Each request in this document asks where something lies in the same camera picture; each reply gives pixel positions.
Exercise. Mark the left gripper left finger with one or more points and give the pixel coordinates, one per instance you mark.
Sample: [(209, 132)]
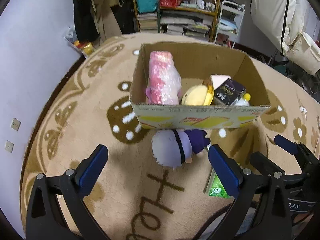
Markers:
[(45, 219)]

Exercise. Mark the white pink soft pad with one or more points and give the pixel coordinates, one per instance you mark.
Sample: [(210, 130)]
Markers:
[(215, 80)]

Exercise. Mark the pink towel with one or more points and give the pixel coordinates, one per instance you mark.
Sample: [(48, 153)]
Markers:
[(164, 87)]

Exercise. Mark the white yellow duck plush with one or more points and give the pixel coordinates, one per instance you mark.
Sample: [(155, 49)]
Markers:
[(244, 100)]

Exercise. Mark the yellow round plush toy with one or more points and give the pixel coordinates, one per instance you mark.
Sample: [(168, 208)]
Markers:
[(199, 95)]

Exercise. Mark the lavender purple plush doll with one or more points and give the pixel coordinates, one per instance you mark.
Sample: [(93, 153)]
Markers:
[(174, 147)]

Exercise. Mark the stack of books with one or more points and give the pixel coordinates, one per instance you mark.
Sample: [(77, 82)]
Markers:
[(148, 22)]

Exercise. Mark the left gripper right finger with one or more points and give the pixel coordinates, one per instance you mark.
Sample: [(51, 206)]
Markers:
[(272, 218)]

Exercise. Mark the cream hanging garment cover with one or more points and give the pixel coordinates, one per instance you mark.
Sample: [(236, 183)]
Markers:
[(283, 22)]

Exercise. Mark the black face tissue pack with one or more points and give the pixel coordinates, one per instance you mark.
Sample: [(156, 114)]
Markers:
[(228, 93)]

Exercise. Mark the brown cardboard box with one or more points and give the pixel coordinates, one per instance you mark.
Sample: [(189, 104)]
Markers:
[(196, 85)]

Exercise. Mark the white utility cart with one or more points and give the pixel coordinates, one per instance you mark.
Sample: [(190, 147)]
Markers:
[(229, 23)]

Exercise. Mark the beige patterned carpet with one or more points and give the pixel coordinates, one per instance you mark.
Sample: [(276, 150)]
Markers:
[(135, 197)]

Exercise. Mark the green tissue pack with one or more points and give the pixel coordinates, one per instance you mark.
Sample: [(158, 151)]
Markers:
[(214, 187)]

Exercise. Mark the wooden bookshelf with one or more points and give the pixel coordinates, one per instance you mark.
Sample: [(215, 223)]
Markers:
[(193, 18)]

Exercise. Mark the white wall socket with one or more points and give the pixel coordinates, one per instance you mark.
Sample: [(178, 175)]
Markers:
[(15, 124), (9, 146)]

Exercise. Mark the plastic bag of snacks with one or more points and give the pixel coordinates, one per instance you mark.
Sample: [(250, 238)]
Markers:
[(85, 48)]

